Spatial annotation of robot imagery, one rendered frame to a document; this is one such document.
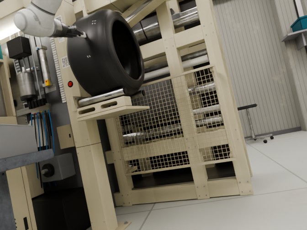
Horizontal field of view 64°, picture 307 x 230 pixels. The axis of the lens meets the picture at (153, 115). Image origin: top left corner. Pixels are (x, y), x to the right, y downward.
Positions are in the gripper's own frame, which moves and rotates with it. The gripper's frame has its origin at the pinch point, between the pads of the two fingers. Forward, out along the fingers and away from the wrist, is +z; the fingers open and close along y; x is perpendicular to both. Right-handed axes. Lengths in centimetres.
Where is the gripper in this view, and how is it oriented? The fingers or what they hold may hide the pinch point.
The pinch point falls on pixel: (81, 34)
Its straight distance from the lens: 149.8
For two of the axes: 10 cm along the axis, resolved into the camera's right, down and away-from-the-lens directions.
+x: 2.6, 9.6, 0.8
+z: 3.3, -1.7, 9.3
